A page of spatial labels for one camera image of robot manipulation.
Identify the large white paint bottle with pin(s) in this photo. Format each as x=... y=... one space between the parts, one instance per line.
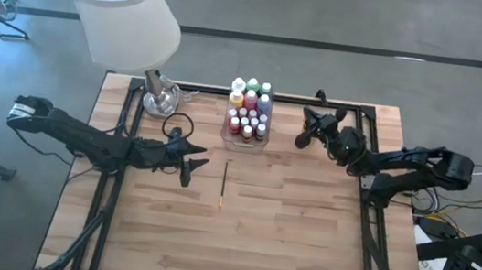
x=238 y=82

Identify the small grey paint bottle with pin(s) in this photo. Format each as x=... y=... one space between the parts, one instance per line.
x=261 y=131

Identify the black paintbrush orange bristles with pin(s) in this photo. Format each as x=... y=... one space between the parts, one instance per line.
x=223 y=183

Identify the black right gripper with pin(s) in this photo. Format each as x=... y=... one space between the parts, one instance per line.
x=343 y=143

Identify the small light brown paint bottle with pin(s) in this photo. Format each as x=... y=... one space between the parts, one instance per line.
x=242 y=112

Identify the small pink paint bottle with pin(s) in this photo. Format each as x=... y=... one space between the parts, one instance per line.
x=252 y=113

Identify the large paint bottles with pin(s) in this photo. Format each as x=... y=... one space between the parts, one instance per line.
x=266 y=86

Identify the silver lamp white shade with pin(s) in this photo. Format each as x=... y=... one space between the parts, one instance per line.
x=124 y=14

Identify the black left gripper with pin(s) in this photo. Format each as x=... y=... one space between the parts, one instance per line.
x=169 y=156

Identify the small purple paint bottle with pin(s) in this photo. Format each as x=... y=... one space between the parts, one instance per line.
x=263 y=119

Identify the large light green paint bottle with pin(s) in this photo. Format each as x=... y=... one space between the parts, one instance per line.
x=253 y=82

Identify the large blue paint bottle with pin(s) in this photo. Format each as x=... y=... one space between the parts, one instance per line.
x=264 y=103

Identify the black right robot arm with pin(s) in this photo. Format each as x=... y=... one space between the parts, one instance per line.
x=412 y=165

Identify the large yellow paint bottle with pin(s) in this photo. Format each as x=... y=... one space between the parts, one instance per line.
x=236 y=99

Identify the small yellow paint bottle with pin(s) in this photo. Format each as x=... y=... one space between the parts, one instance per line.
x=247 y=132

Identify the black clamp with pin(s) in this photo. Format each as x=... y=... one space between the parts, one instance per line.
x=320 y=96

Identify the small dark olive paint bottle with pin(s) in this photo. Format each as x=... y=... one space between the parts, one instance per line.
x=244 y=121

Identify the large pink paint bottle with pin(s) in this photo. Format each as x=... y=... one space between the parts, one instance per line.
x=250 y=99

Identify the small orange paint bottle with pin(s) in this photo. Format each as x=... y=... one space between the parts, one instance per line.
x=232 y=113

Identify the white printed paper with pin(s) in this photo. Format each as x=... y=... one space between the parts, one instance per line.
x=425 y=268

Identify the small magenta paint bottle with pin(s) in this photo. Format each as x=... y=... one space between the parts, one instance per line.
x=254 y=122

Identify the clear plastic bin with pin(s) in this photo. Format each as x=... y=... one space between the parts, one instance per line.
x=240 y=144

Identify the black desk bar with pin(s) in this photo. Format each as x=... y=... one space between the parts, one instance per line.
x=448 y=248

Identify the small red-orange paint bottle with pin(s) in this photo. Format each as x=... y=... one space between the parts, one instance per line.
x=234 y=125

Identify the black power box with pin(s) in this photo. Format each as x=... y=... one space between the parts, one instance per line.
x=439 y=228

